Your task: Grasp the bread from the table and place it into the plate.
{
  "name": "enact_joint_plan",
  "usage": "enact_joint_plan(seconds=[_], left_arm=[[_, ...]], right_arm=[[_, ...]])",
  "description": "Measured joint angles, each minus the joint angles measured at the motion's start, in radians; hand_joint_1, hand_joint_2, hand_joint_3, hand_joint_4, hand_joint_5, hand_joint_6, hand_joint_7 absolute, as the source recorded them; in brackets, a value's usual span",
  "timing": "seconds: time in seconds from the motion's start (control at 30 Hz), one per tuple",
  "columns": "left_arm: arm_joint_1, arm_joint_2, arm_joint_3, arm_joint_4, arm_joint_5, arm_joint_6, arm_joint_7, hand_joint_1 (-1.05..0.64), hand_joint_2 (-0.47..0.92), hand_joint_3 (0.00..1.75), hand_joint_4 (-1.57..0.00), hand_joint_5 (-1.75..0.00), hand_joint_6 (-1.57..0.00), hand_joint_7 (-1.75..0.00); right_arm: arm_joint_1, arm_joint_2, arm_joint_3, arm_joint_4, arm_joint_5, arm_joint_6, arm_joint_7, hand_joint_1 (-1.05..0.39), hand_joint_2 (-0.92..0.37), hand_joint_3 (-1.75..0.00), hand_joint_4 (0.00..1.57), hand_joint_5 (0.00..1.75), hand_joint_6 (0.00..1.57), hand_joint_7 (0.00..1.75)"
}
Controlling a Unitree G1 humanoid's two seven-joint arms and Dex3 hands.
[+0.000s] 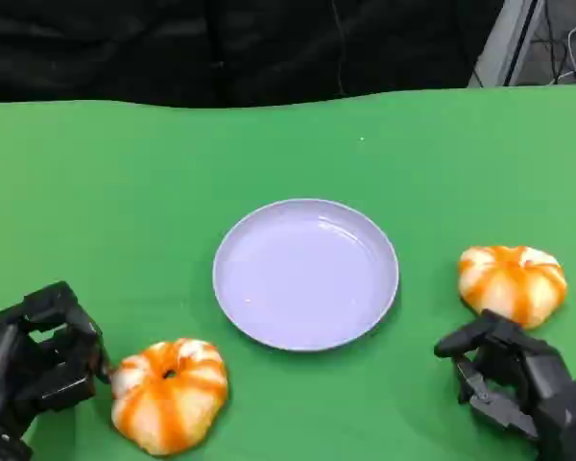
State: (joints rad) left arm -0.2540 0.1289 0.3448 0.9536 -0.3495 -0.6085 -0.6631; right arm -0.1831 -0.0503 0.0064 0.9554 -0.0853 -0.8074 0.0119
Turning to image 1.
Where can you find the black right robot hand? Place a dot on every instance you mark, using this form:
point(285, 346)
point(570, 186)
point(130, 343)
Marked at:
point(533, 370)

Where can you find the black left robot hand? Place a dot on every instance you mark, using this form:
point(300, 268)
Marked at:
point(19, 365)

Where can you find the orange white toy bread roll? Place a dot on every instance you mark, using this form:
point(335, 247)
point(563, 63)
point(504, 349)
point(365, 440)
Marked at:
point(168, 408)
point(509, 283)

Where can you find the lilac plate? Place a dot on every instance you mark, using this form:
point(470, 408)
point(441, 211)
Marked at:
point(307, 278)

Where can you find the black drape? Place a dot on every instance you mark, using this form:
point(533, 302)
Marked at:
point(173, 48)

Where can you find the grey metal frame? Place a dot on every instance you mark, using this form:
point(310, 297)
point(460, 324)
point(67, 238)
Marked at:
point(504, 48)

